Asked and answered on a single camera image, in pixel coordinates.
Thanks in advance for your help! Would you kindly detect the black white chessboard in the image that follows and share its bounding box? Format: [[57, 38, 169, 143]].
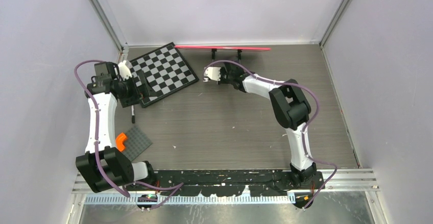
[[130, 42, 199, 101]]

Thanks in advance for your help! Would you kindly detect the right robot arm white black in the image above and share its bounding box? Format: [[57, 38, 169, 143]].
[[208, 62, 317, 189]]

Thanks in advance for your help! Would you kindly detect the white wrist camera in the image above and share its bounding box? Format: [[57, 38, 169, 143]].
[[203, 67, 221, 82], [118, 60, 133, 80]]

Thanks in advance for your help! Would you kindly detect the grey studded baseplate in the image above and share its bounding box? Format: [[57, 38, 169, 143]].
[[122, 126, 153, 161]]

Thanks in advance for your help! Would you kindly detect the black wire whiteboard stand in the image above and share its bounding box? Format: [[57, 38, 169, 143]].
[[211, 48, 243, 63]]

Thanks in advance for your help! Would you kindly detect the black white marker pen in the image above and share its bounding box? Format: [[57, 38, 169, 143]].
[[131, 105, 135, 124]]

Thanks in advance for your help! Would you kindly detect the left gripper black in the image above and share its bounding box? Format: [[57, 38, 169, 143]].
[[118, 71, 157, 108]]

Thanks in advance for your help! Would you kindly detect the aluminium frame rail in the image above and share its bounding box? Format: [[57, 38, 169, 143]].
[[72, 169, 379, 208]]

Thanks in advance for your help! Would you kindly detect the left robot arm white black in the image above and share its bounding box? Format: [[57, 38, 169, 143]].
[[74, 60, 157, 196]]

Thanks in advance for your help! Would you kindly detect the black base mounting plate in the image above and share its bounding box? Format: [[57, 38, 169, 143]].
[[142, 169, 324, 197]]

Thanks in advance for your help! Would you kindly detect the whiteboard with pink frame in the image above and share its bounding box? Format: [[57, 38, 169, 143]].
[[175, 45, 271, 52]]

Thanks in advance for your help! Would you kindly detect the orange curved brick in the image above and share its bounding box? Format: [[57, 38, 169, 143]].
[[115, 133, 128, 152]]

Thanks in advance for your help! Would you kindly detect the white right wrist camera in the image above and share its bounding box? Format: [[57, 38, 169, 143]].
[[203, 67, 221, 82]]

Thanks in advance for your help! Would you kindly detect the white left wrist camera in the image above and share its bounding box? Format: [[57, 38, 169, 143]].
[[118, 60, 133, 80]]

